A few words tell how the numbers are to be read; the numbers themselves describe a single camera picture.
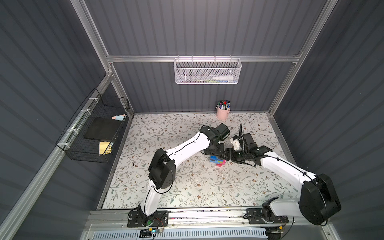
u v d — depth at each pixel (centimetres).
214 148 71
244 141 67
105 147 61
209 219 74
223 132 68
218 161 86
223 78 91
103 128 73
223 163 87
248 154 64
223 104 108
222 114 113
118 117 82
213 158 85
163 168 50
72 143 62
